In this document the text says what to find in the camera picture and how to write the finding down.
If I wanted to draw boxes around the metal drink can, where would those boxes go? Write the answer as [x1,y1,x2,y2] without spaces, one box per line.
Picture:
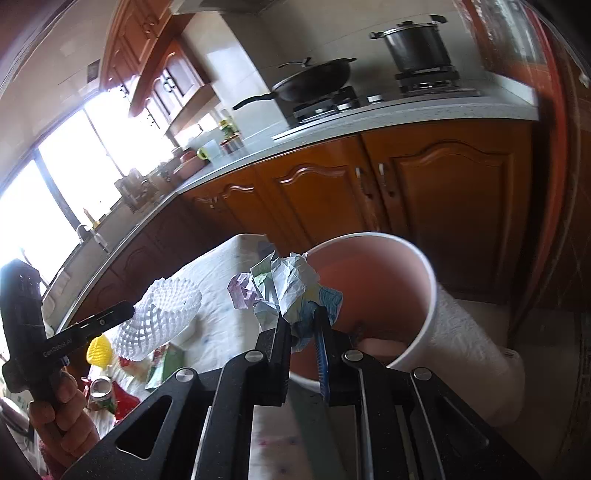
[88,376,117,412]

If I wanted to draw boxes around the red wrapper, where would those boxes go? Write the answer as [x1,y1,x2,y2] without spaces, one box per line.
[108,379,142,422]

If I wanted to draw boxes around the green snack packet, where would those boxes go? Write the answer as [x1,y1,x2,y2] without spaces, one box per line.
[145,343,186,391]

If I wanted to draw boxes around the white paper towel mat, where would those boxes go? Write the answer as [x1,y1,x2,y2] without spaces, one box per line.
[431,284,527,429]

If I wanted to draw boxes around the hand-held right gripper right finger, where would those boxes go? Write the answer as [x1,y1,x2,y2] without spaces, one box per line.
[312,305,544,480]

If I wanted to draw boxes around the kitchen window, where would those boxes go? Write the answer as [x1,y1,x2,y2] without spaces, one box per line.
[0,90,219,296]

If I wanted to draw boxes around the utensil rack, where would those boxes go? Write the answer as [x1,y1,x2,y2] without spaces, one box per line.
[114,168,160,214]

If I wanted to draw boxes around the gas stove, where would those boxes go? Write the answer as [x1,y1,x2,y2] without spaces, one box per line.
[271,65,482,141]

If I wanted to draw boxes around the pink waste bin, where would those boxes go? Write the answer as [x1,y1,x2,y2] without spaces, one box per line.
[288,233,438,396]

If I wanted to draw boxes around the black wok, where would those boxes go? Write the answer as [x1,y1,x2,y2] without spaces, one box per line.
[232,56,358,112]

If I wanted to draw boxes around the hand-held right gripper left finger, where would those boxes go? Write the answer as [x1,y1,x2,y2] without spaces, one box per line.
[60,315,295,480]

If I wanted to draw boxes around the printed paper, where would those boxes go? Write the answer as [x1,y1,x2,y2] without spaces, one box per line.
[249,251,345,352]

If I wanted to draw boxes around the red wooden door frame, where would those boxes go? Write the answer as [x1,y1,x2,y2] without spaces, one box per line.
[455,0,591,352]

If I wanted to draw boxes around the pink bowl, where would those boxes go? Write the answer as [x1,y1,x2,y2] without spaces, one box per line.
[172,148,209,182]

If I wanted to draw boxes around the white foam fruit net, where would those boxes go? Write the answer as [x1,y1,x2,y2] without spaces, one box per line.
[115,278,203,363]

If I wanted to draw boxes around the steel cooking pot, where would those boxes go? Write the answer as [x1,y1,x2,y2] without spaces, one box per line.
[369,15,456,75]

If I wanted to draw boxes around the white flowered cloth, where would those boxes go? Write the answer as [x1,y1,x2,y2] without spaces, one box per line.
[87,234,334,480]

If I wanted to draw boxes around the yellow foam fruit net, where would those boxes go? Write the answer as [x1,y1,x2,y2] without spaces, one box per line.
[87,335,114,369]

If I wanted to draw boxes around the wooden lower cabinets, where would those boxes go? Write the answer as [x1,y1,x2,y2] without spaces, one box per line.
[59,117,542,326]

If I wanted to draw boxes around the purple crumpled paper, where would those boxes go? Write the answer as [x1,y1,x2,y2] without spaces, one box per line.
[227,272,262,311]

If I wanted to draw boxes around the chrome sink faucet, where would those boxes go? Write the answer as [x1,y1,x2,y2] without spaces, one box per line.
[76,223,112,254]

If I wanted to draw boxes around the person's left hand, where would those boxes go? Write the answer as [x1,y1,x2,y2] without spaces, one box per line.
[27,369,101,479]

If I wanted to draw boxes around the wooden upper cabinets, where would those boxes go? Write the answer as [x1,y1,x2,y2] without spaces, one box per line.
[99,0,219,136]

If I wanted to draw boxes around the range hood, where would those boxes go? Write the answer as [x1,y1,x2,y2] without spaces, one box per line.
[174,0,234,16]

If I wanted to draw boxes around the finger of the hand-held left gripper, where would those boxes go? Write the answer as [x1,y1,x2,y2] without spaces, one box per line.
[45,300,136,357]

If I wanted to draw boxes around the white plastic container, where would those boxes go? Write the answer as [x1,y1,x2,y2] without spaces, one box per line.
[200,137,223,162]

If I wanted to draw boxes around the wooden cabinets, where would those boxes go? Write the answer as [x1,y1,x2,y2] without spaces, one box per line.
[59,117,542,326]
[99,0,219,136]

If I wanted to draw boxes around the hanging dish cloth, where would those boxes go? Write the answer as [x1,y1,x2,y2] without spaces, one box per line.
[42,270,74,308]

